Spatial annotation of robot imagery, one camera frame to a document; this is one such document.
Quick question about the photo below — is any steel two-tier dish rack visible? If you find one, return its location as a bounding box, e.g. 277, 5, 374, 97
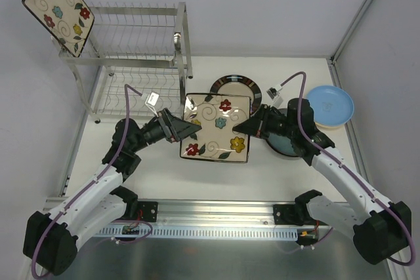
53, 2, 193, 123

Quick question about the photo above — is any white slotted cable duct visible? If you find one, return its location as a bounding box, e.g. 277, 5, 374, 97
96, 224, 298, 241

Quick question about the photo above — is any light blue round plate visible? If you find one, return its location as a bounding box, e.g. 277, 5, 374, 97
306, 85, 354, 125

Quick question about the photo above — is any cream plate under blue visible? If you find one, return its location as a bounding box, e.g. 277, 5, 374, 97
315, 121, 345, 130

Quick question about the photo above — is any round plate dark patterned rim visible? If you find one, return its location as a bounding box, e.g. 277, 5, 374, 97
209, 74, 262, 113

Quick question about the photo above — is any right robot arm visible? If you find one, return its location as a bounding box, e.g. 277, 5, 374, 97
233, 98, 416, 266

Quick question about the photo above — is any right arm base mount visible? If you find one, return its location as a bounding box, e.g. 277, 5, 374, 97
272, 204, 300, 226

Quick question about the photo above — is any aluminium mounting rail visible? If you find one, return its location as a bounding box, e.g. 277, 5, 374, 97
39, 196, 362, 229

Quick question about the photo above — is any square floral plate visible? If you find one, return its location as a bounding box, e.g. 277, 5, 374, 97
180, 93, 251, 163
22, 0, 95, 58

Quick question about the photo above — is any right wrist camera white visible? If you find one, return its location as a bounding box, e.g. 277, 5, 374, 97
266, 84, 284, 108

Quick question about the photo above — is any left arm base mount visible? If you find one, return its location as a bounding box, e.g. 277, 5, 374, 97
135, 201, 159, 222

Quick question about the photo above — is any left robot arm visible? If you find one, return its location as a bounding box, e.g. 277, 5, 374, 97
23, 108, 201, 279

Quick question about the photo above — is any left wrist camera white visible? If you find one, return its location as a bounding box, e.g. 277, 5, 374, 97
141, 91, 159, 116

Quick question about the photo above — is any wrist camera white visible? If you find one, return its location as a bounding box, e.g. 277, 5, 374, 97
141, 91, 159, 116
266, 84, 284, 108

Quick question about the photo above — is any teal round glazed plate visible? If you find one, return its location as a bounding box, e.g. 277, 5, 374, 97
264, 108, 303, 158

